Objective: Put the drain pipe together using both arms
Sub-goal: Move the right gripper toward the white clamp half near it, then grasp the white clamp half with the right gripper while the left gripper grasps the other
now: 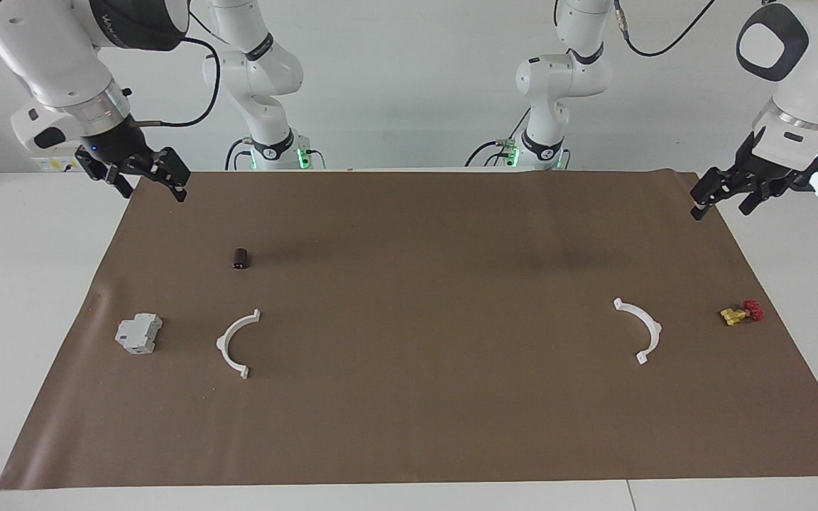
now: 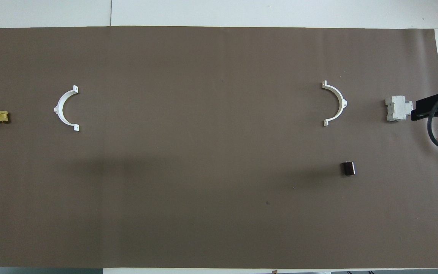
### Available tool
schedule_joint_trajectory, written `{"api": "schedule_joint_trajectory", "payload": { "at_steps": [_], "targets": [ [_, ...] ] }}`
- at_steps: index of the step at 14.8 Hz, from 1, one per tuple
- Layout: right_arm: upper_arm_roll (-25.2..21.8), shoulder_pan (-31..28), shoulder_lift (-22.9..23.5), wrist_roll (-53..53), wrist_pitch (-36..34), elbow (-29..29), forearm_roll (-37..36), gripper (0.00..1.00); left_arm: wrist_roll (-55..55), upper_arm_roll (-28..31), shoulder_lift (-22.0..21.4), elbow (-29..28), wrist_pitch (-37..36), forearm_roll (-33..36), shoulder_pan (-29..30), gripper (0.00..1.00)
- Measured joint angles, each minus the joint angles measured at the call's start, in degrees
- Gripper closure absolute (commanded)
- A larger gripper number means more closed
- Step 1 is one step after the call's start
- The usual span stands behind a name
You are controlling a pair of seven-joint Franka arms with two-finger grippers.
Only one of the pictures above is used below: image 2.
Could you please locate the white half pipe clamp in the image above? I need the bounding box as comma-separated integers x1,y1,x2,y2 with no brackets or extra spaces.
322,81,348,127
54,85,80,132

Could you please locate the white circuit breaker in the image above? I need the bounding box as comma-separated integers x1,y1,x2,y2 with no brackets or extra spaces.
385,96,413,122

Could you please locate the brown table mat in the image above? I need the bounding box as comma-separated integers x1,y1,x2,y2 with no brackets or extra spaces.
0,26,438,269

